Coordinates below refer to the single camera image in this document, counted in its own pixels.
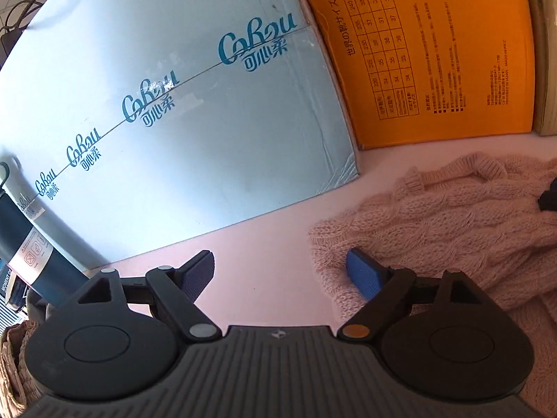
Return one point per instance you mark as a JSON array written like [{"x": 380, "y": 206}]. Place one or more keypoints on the dark blue striped box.
[{"x": 11, "y": 313}]

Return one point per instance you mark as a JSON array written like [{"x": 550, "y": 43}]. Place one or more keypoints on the pink knit sweater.
[{"x": 457, "y": 235}]

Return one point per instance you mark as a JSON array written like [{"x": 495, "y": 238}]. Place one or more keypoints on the dark teal thermos bottle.
[{"x": 65, "y": 275}]

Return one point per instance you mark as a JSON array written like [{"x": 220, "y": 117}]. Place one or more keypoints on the brown cardboard box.
[{"x": 546, "y": 74}]

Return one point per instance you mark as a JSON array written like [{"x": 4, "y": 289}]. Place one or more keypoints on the beige quilted jacket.
[{"x": 13, "y": 357}]

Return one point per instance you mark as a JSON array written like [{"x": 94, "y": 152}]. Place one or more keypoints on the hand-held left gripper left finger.
[{"x": 198, "y": 276}]

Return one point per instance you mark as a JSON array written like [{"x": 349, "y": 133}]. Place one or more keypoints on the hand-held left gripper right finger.
[{"x": 365, "y": 276}]

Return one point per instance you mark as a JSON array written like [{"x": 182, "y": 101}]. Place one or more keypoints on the orange printed box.
[{"x": 435, "y": 52}]

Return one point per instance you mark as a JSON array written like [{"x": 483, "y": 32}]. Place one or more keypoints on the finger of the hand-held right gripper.
[{"x": 549, "y": 201}]

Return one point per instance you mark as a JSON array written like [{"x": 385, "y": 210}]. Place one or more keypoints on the light blue carton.
[{"x": 174, "y": 139}]

